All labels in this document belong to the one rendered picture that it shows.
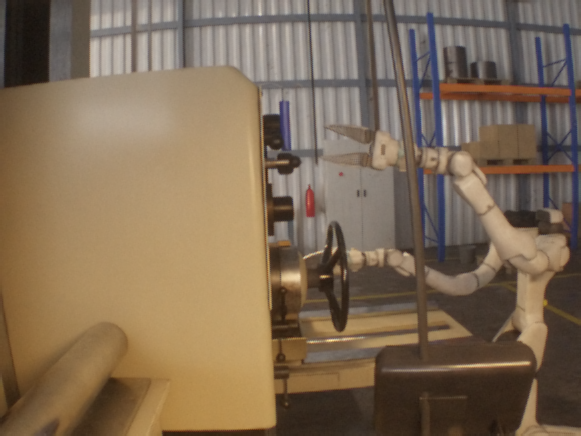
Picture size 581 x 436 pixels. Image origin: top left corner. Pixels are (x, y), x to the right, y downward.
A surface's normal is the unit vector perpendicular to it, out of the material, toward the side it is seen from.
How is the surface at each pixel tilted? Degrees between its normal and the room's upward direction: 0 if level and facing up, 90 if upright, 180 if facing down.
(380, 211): 90
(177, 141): 90
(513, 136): 90
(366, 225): 90
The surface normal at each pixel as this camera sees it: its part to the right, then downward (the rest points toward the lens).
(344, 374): 0.04, 0.08
